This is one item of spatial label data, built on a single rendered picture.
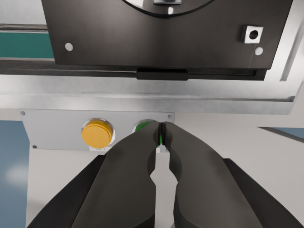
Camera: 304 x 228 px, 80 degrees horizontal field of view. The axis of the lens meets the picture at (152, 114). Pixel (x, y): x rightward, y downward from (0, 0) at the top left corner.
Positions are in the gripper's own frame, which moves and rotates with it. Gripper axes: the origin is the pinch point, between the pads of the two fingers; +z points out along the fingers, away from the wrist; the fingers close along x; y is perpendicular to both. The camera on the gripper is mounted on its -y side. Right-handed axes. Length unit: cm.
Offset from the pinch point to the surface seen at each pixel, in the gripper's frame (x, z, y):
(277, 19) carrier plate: 11.4, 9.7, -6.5
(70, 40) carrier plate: -9.4, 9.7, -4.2
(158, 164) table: 0.9, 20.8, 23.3
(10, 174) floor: -127, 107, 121
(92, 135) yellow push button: -8.7, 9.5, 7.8
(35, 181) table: -29.0, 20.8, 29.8
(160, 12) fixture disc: -0.1, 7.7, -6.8
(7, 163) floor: -125, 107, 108
